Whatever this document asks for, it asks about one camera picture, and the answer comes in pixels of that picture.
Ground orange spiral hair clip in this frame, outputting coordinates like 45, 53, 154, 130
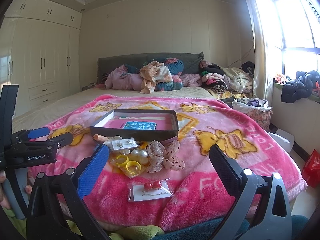
93, 134, 109, 143

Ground stud earrings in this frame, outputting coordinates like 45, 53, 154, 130
103, 138, 139, 152

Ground yellow rings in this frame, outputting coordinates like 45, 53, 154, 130
109, 152, 151, 179

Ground red ball earrings card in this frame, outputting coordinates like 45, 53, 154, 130
127, 179, 174, 202

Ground dotted lace bow scrunchie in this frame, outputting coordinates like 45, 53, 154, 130
146, 140, 185, 173

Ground person's left hand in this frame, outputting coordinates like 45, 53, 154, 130
0, 170, 34, 210

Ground pink cartoon fleece blanket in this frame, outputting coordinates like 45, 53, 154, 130
30, 95, 307, 231

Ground white box on floor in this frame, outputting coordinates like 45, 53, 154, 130
268, 128, 295, 153

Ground dark shallow cardboard box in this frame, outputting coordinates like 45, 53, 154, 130
90, 109, 179, 141

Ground floral laundry basket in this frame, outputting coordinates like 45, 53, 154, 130
232, 98, 273, 132

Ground pink and blue book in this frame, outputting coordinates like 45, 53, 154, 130
102, 115, 174, 131

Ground red bag on floor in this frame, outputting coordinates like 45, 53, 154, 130
302, 150, 320, 188

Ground pile of clothes right side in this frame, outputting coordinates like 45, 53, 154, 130
199, 60, 255, 99

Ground cream built-in wardrobe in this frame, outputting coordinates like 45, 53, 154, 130
1, 0, 82, 117

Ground cream curtain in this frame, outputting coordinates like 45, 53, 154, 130
245, 0, 273, 104

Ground dark jacket on windowsill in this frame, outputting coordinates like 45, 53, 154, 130
281, 70, 319, 103

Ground pile of bedding and clothes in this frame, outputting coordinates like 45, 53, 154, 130
104, 57, 202, 94

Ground dark green headboard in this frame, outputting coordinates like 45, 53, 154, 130
97, 52, 204, 83

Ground window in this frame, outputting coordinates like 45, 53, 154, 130
257, 0, 319, 80

